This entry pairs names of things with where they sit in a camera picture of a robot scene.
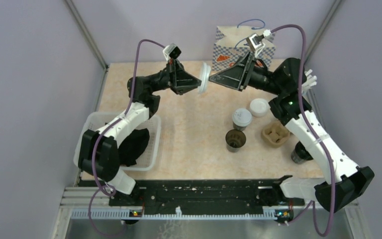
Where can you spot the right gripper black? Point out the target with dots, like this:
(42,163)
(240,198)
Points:
(238,76)

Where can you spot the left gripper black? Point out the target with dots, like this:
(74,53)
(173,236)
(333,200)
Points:
(177,76)

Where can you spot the white cup lid stack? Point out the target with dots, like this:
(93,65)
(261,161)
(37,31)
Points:
(259,107)

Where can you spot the dark coffee cup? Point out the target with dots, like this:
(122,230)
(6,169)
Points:
(239,127)
(235,140)

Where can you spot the stack of dark cups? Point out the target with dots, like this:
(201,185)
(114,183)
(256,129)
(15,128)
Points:
(300,155)

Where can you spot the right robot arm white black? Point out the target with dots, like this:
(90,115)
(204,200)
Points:
(343,180)

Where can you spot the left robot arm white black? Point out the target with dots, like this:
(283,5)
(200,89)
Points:
(97,152)

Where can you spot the paper bag blue checkered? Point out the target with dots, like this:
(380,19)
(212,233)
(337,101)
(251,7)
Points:
(230,42)

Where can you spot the brown pulp cup carrier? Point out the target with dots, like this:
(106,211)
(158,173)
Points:
(275,134)

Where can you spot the black cloth in basket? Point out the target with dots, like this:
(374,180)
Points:
(133,147)

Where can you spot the white plastic basket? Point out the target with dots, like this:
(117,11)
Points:
(148,158)

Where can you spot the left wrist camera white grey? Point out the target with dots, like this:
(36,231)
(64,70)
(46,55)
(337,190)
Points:
(171,52)

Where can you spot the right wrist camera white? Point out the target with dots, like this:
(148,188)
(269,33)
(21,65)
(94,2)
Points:
(257,43)

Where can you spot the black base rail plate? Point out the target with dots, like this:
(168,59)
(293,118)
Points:
(204,197)

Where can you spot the white slotted cable duct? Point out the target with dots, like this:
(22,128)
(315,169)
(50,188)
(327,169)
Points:
(126,214)

